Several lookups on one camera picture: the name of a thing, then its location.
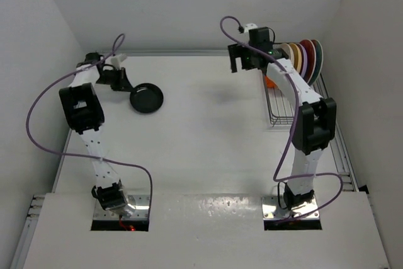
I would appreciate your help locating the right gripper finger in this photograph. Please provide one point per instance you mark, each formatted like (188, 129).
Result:
(247, 63)
(233, 62)

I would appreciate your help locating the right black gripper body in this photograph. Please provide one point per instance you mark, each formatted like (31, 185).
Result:
(240, 50)

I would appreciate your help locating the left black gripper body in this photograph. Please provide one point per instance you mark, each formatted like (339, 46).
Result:
(110, 77)

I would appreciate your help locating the black plate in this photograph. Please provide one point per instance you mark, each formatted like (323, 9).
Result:
(146, 98)

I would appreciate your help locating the cream plate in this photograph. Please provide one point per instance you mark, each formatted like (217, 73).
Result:
(288, 50)

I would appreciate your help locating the orange plate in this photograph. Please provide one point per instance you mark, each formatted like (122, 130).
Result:
(269, 83)

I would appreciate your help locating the tan plate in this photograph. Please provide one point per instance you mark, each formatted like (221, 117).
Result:
(297, 57)

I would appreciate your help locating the purple plate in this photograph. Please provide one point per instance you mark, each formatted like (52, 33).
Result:
(304, 59)

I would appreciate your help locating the red teal floral plate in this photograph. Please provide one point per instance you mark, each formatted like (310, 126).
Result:
(319, 61)
(311, 58)

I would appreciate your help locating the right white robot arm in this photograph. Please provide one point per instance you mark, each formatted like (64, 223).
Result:
(314, 121)

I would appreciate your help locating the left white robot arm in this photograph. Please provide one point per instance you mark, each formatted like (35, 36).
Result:
(85, 116)

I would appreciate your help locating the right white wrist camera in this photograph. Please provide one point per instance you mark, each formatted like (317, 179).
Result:
(247, 28)

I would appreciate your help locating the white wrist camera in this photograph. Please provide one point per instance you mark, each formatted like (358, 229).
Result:
(247, 28)
(117, 60)

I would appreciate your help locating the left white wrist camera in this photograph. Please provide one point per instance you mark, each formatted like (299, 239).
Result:
(117, 60)

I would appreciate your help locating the wire dish rack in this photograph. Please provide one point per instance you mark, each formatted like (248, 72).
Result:
(280, 111)

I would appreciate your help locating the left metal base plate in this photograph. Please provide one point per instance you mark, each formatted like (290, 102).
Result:
(137, 209)

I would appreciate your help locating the metal base plate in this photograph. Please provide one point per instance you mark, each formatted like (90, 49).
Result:
(272, 210)
(137, 209)

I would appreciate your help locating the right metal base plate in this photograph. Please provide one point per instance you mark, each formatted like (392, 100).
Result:
(272, 210)

